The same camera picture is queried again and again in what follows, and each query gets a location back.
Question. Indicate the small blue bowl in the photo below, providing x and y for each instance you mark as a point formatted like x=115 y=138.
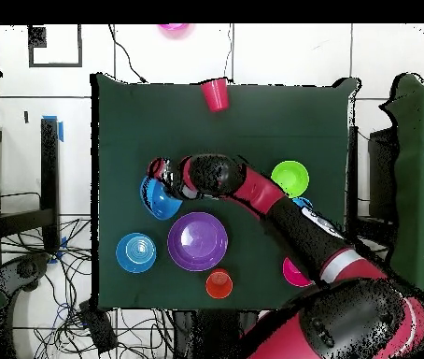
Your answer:
x=136 y=252

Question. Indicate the orange cup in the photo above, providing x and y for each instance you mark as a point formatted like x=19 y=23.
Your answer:
x=219 y=284

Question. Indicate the black equipment base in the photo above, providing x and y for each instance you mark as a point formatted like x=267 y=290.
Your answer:
x=25 y=269

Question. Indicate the small pinkish red bowl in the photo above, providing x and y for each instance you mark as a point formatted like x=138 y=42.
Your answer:
x=292 y=275

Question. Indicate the small green bowl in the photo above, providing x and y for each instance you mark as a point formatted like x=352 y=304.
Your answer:
x=290 y=179

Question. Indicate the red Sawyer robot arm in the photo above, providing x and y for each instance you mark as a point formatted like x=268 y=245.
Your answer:
x=260 y=190

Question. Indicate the black metal stand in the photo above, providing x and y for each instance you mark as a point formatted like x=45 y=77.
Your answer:
x=380 y=157
x=49 y=168

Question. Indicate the purple bowl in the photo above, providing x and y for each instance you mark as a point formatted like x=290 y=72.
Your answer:
x=197 y=241

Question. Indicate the large blue bowl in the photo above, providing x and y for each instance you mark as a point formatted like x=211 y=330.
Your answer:
x=159 y=205

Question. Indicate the large pink bowl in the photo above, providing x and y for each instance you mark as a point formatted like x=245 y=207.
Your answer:
x=174 y=27

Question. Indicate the blue cup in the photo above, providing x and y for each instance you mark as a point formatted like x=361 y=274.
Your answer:
x=303 y=202

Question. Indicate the red cup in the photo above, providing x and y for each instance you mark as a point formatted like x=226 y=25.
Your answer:
x=215 y=95

